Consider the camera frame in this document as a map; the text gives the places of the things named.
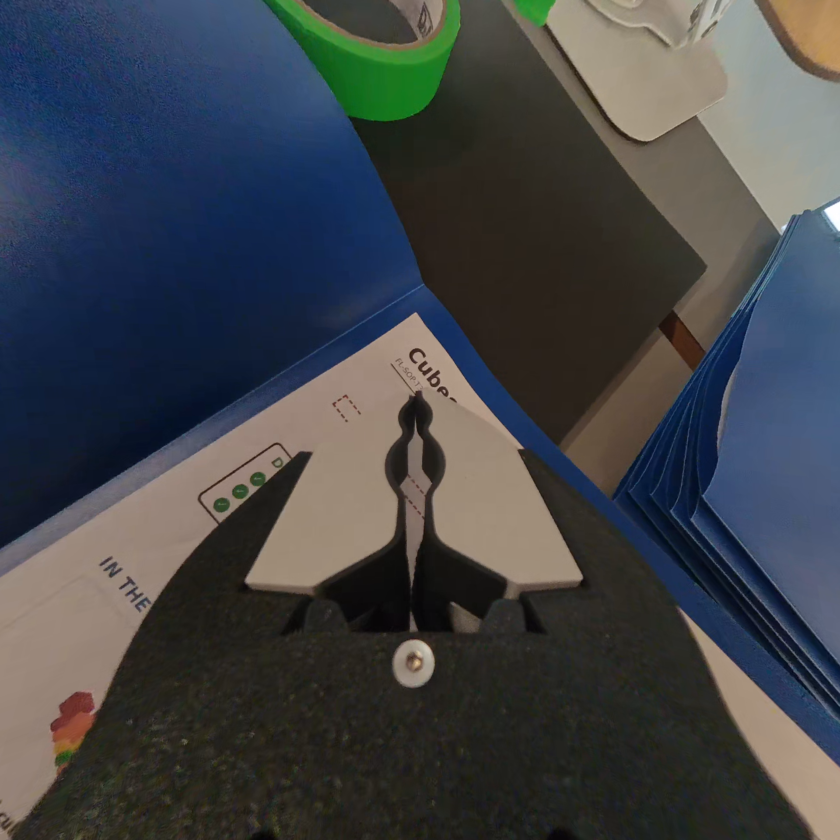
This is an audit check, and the white board stand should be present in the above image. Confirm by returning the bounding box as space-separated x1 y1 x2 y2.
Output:
545 0 736 143

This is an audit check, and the black desk mat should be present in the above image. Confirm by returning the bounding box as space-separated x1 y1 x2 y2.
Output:
351 0 708 447

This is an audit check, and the green tape roll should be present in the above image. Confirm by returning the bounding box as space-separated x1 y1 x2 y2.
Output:
266 0 462 123

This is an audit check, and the stack of blue folders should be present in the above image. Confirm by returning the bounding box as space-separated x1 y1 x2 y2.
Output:
613 210 840 703

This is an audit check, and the wooden instruction board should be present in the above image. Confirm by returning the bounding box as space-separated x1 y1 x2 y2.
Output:
753 0 840 83

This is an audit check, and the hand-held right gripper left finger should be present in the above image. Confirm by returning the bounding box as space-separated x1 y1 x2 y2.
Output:
244 394 421 597

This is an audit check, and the white sheet with coloured print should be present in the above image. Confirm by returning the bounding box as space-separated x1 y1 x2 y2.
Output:
0 313 506 834

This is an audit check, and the blue paper folder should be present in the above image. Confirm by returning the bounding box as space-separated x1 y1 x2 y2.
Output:
0 0 840 765

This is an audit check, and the brown wooden piece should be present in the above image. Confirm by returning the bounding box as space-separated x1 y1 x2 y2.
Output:
659 311 698 374

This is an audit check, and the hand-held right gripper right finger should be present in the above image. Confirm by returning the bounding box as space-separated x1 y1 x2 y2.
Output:
417 392 585 599

